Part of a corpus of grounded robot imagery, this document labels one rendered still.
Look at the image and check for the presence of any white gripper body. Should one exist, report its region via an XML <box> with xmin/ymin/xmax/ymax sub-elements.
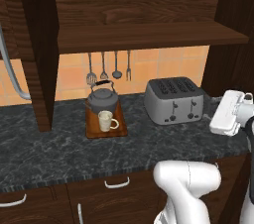
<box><xmin>208</xmin><ymin>89</ymin><xmax>248</xmax><ymax>137</ymax></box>

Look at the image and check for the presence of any dark wooden cabinet door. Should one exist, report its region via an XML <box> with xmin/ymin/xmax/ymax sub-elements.
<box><xmin>0</xmin><ymin>0</ymin><xmax>61</xmax><ymax>133</ymax></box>
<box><xmin>200</xmin><ymin>0</ymin><xmax>254</xmax><ymax>99</ymax></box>

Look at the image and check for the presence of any brown wooden tray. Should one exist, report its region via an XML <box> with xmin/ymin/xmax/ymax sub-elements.
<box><xmin>84</xmin><ymin>98</ymin><xmax>129</xmax><ymax>140</ymax></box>

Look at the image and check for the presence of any cream mug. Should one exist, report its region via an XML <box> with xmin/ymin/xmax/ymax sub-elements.
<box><xmin>97</xmin><ymin>110</ymin><xmax>120</xmax><ymax>133</ymax></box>

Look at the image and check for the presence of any dark grey kettle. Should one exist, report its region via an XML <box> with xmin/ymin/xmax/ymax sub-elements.
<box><xmin>86</xmin><ymin>79</ymin><xmax>119</xmax><ymax>116</ymax></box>

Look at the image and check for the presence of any grey four-slot toaster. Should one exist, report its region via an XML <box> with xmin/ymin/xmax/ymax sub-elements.
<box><xmin>143</xmin><ymin>76</ymin><xmax>205</xmax><ymax>126</ymax></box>

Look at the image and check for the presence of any dark wooden base cupboard door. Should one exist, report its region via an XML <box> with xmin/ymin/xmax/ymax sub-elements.
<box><xmin>64</xmin><ymin>168</ymin><xmax>168</xmax><ymax>224</ymax></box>
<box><xmin>211</xmin><ymin>153</ymin><xmax>254</xmax><ymax>224</ymax></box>
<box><xmin>0</xmin><ymin>184</ymin><xmax>73</xmax><ymax>224</ymax></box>

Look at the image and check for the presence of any grey meat fork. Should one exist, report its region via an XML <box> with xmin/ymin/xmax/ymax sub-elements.
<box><xmin>125</xmin><ymin>50</ymin><xmax>133</xmax><ymax>82</ymax></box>

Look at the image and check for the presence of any grey ladle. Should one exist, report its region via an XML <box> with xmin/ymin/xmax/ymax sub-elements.
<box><xmin>111</xmin><ymin>51</ymin><xmax>123</xmax><ymax>80</ymax></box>

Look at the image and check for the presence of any small grey spatula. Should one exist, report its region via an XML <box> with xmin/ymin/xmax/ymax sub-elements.
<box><xmin>99</xmin><ymin>52</ymin><xmax>109</xmax><ymax>80</ymax></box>

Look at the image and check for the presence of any grey slotted spatula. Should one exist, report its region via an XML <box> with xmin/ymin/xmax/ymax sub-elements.
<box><xmin>86</xmin><ymin>52</ymin><xmax>98</xmax><ymax>87</ymax></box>

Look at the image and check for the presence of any white curved cupboard handle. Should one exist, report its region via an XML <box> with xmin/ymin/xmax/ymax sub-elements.
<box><xmin>0</xmin><ymin>193</ymin><xmax>28</xmax><ymax>208</ymax></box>
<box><xmin>104</xmin><ymin>175</ymin><xmax>131</xmax><ymax>190</ymax></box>
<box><xmin>76</xmin><ymin>202</ymin><xmax>84</xmax><ymax>224</ymax></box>

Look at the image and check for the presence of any dark wooden wall cabinet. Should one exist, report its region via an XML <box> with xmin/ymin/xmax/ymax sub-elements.
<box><xmin>46</xmin><ymin>0</ymin><xmax>250</xmax><ymax>56</ymax></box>

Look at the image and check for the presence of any grey curved door handle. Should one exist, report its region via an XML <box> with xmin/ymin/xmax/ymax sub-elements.
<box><xmin>0</xmin><ymin>0</ymin><xmax>32</xmax><ymax>101</ymax></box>

